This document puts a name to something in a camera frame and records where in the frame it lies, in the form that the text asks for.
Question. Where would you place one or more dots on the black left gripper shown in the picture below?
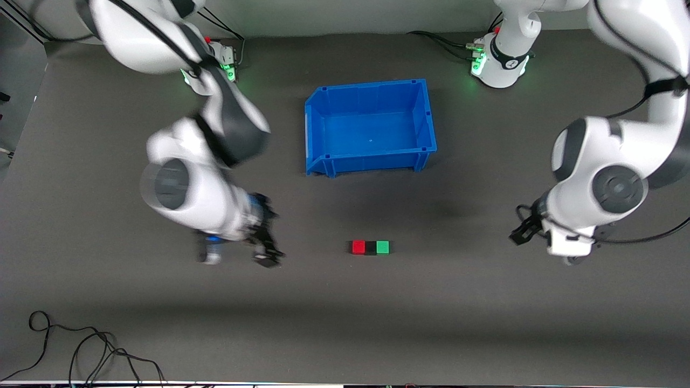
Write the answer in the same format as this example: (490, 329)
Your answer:
(527, 227)

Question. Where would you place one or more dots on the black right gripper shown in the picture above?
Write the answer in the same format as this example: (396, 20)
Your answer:
(262, 225)

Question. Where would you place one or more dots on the small red cube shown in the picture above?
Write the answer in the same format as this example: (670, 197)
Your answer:
(358, 247)

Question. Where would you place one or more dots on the small green cube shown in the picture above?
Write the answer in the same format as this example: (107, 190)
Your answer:
(382, 247)

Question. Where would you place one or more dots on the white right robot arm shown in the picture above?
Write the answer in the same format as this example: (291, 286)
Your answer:
(188, 199)

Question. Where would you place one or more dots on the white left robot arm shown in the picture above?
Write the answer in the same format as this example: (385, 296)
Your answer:
(609, 151)

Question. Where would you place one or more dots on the small black cube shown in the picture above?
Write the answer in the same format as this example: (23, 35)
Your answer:
(370, 248)

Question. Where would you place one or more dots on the dark grey table mat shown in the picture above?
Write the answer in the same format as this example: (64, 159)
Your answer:
(345, 323)

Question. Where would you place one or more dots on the blue plastic storage bin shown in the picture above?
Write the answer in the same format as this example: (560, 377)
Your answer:
(372, 134)

